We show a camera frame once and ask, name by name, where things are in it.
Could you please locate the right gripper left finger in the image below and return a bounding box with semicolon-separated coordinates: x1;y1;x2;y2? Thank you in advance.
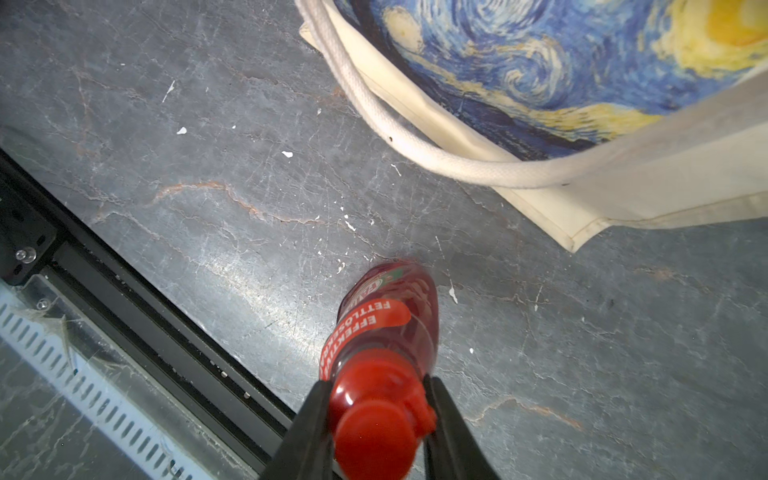
259;380;334;480

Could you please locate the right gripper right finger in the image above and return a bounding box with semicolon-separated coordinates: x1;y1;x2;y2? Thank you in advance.
424;376;500;480

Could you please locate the canvas starry night tote bag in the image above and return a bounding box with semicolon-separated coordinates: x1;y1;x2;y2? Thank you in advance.
297;1;767;252

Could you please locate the grey slotted cable duct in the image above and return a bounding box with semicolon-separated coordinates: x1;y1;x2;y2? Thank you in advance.
0;281;217;480

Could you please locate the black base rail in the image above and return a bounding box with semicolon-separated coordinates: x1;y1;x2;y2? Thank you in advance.
1;154;294;472

